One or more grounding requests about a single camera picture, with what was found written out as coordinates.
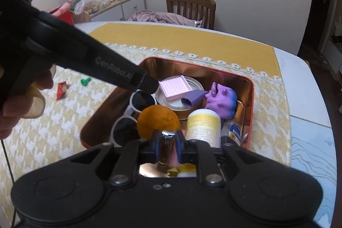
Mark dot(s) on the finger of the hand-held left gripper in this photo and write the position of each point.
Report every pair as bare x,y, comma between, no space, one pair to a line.
149,85

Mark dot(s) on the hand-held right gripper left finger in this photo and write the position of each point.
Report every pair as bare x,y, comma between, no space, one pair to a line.
154,149

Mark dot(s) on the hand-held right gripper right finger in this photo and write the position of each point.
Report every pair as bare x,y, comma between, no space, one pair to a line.
179,149

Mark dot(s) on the dark glass bottle silver cap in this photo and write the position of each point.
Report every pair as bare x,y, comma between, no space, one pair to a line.
167,150

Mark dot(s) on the pink ribbed tray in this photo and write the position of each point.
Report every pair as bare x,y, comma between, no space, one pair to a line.
173,86

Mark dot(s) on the orange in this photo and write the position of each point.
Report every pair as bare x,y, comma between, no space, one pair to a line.
157,121

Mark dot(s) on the white yellow-label bottle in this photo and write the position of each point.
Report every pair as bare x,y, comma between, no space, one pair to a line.
203,123

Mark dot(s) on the purple blue toy figure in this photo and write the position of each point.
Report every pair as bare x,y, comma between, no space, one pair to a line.
219,102

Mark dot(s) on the red tin box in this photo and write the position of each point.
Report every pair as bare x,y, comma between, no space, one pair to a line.
235,83

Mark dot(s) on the person's left hand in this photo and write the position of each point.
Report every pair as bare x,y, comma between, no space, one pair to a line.
10,121

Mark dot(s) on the small yellow object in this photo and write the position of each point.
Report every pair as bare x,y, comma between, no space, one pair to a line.
188,169

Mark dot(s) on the pink tube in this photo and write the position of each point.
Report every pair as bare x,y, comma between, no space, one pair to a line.
173,171

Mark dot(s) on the small green object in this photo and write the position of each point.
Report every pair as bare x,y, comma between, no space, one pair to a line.
85,81

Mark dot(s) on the round metal tin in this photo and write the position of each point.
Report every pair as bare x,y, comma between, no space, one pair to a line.
175,106

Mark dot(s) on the red cardboard box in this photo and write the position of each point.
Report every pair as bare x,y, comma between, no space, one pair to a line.
65,17

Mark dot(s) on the red snack packet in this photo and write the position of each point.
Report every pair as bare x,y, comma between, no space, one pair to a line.
62,89

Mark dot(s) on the lilac small carton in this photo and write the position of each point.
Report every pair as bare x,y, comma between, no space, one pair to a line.
193,97

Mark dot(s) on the clear plastic food bag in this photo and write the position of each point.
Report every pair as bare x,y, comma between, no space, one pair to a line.
90,3

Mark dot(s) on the clear bottle blue label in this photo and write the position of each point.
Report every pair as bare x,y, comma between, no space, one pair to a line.
233,131

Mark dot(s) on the white wood-top side shelf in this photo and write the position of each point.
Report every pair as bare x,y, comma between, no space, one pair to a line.
131,7

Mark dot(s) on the mauve cloth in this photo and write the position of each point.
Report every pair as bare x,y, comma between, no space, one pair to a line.
160,17

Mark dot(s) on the low white bench shelf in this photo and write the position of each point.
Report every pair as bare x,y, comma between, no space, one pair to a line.
335,57

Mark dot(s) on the dark door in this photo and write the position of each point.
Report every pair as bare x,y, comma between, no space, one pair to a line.
320,17

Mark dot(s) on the white frame sunglasses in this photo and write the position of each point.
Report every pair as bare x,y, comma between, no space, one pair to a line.
144,99

